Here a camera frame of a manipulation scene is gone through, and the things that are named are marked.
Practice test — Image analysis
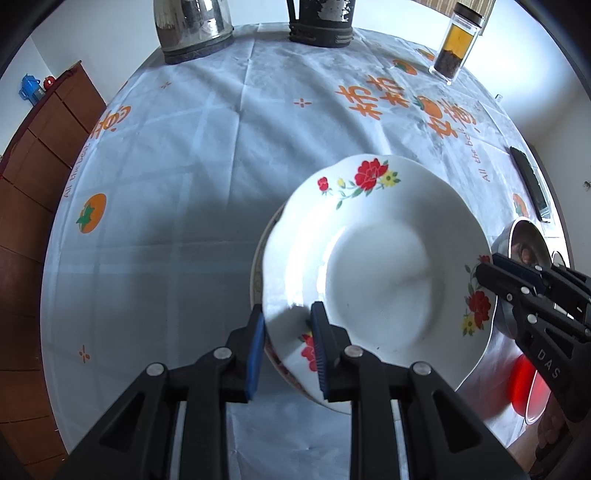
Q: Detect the black worn thermos flask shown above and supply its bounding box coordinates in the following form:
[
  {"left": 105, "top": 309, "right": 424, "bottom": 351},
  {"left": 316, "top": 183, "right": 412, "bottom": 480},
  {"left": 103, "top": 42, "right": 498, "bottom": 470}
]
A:
[{"left": 286, "top": 0, "right": 355, "bottom": 49}]

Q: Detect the black smartphone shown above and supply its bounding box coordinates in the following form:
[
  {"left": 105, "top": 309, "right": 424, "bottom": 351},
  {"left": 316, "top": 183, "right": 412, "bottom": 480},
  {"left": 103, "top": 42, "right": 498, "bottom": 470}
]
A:
[{"left": 509, "top": 146, "right": 553, "bottom": 223}]

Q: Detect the brown wooden cabinet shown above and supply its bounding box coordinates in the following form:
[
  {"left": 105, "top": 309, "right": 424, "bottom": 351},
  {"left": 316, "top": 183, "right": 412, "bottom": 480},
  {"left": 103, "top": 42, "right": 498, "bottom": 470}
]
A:
[{"left": 0, "top": 61, "right": 108, "bottom": 462}]

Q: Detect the glass tea bottle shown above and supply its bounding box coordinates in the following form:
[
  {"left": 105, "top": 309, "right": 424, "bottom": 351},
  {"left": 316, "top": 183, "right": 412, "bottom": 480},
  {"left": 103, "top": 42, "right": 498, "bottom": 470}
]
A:
[{"left": 428, "top": 1, "right": 485, "bottom": 85}]

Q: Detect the stainless steel bowl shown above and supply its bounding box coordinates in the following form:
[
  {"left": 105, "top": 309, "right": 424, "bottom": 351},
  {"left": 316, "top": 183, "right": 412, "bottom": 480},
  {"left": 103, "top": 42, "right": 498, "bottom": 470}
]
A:
[{"left": 489, "top": 217, "right": 553, "bottom": 339}]

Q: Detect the blue toy bottle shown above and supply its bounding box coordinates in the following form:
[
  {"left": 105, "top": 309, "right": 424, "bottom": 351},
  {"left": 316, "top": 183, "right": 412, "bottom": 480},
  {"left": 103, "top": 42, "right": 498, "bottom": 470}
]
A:
[{"left": 18, "top": 74, "right": 43, "bottom": 101}]

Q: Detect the white plate with pink flowers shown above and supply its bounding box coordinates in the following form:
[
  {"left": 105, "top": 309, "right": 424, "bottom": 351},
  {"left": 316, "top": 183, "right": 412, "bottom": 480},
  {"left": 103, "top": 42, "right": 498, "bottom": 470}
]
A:
[{"left": 263, "top": 323, "right": 354, "bottom": 415}]

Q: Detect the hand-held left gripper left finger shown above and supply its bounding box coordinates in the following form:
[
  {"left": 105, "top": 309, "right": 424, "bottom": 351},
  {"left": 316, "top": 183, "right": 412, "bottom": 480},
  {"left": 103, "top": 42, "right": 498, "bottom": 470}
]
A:
[{"left": 53, "top": 305, "right": 267, "bottom": 480}]

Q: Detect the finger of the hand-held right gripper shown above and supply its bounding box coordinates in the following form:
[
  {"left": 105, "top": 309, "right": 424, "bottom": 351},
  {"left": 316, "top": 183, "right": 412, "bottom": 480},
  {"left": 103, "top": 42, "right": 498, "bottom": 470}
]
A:
[
  {"left": 491, "top": 252, "right": 555, "bottom": 297},
  {"left": 475, "top": 261, "right": 548, "bottom": 326}
]

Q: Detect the stainless steel electric kettle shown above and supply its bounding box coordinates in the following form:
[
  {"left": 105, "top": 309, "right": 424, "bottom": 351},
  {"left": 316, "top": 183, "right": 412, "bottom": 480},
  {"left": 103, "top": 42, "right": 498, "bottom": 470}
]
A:
[{"left": 152, "top": 0, "right": 235, "bottom": 65}]

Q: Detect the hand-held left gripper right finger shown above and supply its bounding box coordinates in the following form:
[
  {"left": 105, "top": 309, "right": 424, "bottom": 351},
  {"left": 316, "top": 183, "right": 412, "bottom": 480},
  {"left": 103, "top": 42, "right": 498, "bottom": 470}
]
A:
[{"left": 308, "top": 301, "right": 532, "bottom": 480}]

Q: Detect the light blue printed tablecloth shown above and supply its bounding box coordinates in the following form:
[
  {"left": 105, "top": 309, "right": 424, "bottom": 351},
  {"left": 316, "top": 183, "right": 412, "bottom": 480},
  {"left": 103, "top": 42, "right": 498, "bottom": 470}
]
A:
[{"left": 41, "top": 23, "right": 573, "bottom": 480}]

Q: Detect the person's right hand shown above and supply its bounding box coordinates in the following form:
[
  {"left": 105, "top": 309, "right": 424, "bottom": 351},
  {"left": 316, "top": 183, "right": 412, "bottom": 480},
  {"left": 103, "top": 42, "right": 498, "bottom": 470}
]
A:
[{"left": 536, "top": 401, "right": 571, "bottom": 467}]

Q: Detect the pink plastic bowl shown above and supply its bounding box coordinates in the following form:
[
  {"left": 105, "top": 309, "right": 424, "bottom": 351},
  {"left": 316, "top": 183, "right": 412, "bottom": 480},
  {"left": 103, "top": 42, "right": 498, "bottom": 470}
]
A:
[{"left": 508, "top": 354, "right": 551, "bottom": 424}]

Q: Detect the white plate with red flowers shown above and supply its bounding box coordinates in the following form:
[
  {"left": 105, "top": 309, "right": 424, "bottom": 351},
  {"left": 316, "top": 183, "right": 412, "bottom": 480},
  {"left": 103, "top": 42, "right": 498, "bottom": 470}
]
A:
[{"left": 262, "top": 154, "right": 498, "bottom": 409}]

